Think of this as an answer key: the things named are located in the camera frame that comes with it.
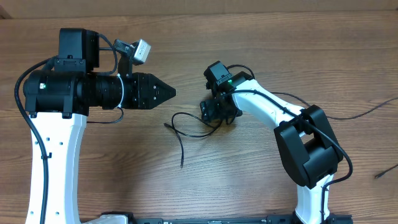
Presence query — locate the black cable bundle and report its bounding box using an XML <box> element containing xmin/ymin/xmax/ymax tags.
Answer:
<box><xmin>163</xmin><ymin>111</ymin><xmax>224</xmax><ymax>169</ymax></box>

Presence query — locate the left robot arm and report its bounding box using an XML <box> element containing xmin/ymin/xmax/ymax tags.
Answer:
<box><xmin>14</xmin><ymin>28</ymin><xmax>176</xmax><ymax>223</ymax></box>

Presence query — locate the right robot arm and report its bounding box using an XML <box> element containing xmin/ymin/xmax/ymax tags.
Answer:
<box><xmin>200</xmin><ymin>61</ymin><xmax>343</xmax><ymax>223</ymax></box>

